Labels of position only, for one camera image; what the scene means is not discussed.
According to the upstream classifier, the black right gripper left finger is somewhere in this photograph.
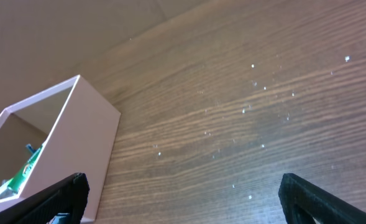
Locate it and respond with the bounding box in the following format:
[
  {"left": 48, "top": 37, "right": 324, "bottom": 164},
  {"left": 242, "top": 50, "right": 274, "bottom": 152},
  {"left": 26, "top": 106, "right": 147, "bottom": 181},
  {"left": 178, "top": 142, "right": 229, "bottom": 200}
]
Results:
[{"left": 0, "top": 172, "right": 89, "bottom": 224}]

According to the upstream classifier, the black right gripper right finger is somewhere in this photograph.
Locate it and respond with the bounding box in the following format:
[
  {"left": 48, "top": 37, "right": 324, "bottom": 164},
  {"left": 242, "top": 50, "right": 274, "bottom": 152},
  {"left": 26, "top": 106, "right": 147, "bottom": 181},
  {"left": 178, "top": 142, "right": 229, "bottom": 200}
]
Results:
[{"left": 278, "top": 173, "right": 366, "bottom": 224}]

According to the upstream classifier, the green white small packet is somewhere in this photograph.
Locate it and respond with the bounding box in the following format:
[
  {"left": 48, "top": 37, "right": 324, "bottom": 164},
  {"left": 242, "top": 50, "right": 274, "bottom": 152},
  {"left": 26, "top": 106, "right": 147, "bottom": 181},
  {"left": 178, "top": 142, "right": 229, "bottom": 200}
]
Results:
[{"left": 7, "top": 146, "right": 43, "bottom": 194}]

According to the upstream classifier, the blue disposable razor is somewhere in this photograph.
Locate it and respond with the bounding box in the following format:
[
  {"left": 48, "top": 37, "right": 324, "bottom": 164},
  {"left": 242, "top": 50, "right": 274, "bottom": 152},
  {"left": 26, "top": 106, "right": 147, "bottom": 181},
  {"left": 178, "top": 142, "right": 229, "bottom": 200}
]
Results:
[{"left": 25, "top": 144, "right": 37, "bottom": 154}]

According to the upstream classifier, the white cardboard box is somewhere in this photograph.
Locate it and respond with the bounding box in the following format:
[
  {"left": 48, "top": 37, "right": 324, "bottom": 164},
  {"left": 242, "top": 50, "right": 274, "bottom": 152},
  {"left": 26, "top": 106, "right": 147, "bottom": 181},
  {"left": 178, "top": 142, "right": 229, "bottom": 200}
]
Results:
[{"left": 0, "top": 75, "right": 121, "bottom": 223}]

